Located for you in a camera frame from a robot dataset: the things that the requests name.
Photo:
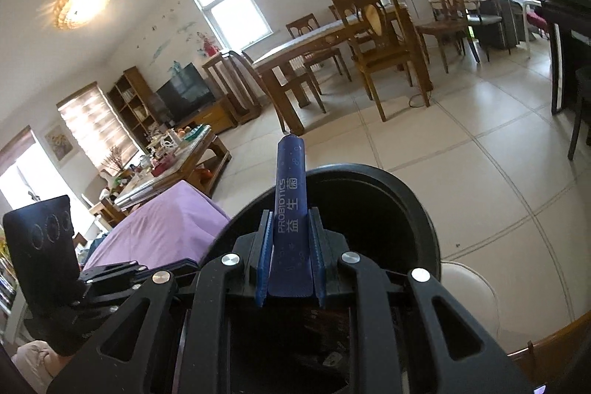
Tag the person's left forearm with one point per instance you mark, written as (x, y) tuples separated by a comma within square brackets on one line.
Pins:
[(34, 359)]

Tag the white plastic chair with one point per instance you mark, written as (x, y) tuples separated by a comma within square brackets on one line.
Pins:
[(524, 20)]

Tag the tall wooden stand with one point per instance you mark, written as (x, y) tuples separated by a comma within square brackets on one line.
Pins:
[(226, 89)]

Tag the white table ornament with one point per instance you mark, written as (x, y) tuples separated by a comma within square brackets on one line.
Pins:
[(169, 144)]

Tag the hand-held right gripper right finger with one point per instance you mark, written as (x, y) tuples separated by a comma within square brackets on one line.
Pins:
[(316, 255)]

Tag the black piano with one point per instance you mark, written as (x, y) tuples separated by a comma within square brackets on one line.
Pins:
[(563, 34)]

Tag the wooden television cabinet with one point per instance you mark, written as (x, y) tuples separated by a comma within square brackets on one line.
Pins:
[(210, 117)]

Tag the black television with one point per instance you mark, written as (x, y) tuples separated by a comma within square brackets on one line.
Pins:
[(184, 91)]

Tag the blue stick sachet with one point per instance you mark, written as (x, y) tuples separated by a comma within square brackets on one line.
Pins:
[(291, 214)]

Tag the dark storage cabinet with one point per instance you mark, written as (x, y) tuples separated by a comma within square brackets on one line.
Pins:
[(491, 22)]

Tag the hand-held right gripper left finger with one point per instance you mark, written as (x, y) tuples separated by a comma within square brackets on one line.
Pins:
[(264, 260)]

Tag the small flower painting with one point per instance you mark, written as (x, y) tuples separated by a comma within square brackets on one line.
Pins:
[(60, 142)]

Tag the purple cloth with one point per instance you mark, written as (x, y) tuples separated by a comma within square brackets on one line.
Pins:
[(161, 218)]

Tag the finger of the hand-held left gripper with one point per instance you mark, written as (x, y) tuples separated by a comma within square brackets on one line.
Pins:
[(120, 268)]

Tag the wooden dining chair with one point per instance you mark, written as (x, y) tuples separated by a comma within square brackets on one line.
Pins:
[(450, 15), (383, 52), (300, 91), (337, 13), (307, 27)]

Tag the wooden bookshelf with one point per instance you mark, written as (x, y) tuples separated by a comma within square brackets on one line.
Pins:
[(134, 103)]

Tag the window with striped blinds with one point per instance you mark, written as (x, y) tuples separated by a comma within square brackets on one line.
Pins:
[(97, 126)]

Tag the vase with dried twigs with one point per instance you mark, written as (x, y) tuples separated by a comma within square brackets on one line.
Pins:
[(114, 165)]

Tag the wooden coffee table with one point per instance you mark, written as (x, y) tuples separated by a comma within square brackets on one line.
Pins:
[(203, 154)]

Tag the wooden dining table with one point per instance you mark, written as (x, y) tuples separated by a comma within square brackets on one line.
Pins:
[(304, 48)]

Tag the red ornament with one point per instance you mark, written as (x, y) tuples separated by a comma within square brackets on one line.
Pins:
[(210, 45)]

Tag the white round stool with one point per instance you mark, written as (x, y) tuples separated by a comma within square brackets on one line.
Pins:
[(471, 297)]

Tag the small bright window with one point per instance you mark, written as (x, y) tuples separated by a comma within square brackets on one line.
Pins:
[(231, 6)]

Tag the black trash bin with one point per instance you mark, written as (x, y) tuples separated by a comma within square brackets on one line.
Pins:
[(360, 200)]

